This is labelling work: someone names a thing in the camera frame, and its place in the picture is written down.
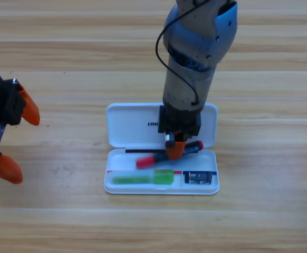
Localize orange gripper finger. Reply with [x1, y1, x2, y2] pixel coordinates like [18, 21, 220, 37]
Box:
[165, 140, 188, 161]
[0, 76, 41, 127]
[0, 152, 24, 184]

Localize small black eraser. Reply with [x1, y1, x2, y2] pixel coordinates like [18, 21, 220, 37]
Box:
[185, 171, 213, 185]

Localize black marker with red cap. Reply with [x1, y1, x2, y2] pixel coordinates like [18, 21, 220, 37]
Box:
[135, 140, 205, 169]

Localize green and white highlighter pen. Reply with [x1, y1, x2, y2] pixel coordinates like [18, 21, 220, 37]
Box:
[112, 169, 175, 186]

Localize white Unitree pencil case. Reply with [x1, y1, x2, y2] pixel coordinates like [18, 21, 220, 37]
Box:
[103, 102, 220, 196]

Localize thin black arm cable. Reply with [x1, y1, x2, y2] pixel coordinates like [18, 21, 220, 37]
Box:
[155, 0, 199, 106]

